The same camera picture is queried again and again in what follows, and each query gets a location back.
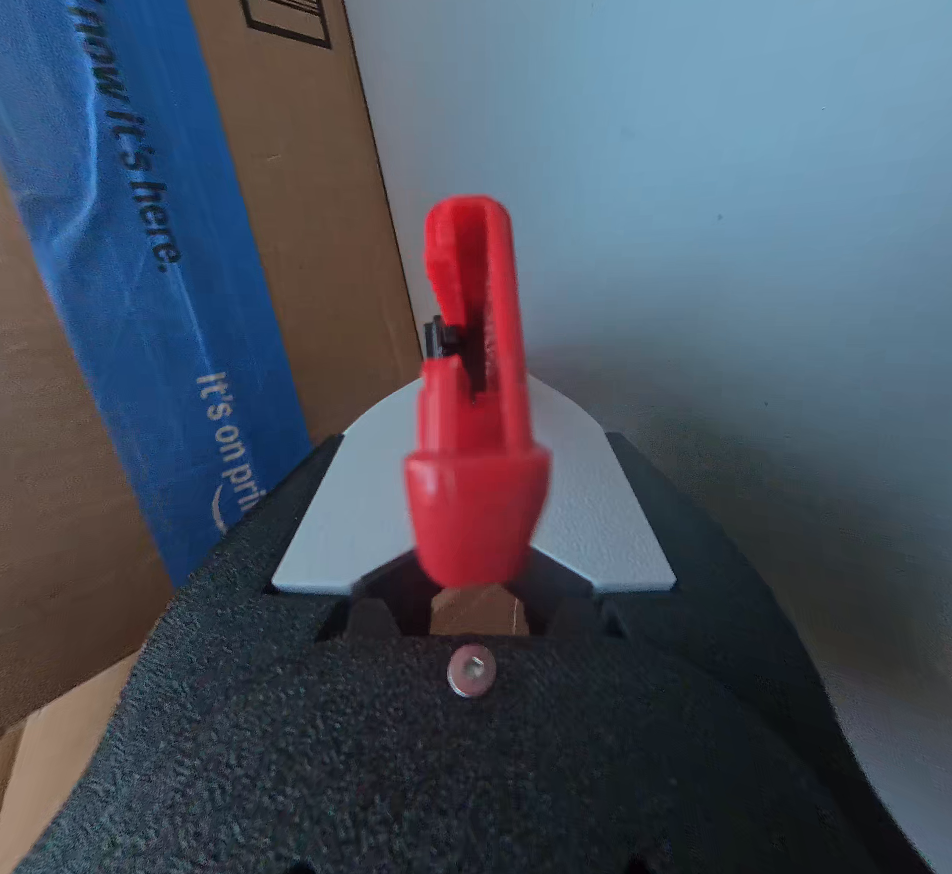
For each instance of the large cardboard box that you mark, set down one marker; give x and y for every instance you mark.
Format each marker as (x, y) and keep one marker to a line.
(297, 219)

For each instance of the red box cutter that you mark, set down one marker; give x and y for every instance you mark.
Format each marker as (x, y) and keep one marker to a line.
(476, 502)

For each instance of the blue packing tape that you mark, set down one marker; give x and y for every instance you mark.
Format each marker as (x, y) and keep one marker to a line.
(134, 293)

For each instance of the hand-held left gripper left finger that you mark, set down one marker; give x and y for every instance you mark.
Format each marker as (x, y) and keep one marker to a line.
(349, 509)

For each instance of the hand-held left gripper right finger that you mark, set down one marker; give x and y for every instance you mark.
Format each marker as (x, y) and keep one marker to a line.
(602, 517)

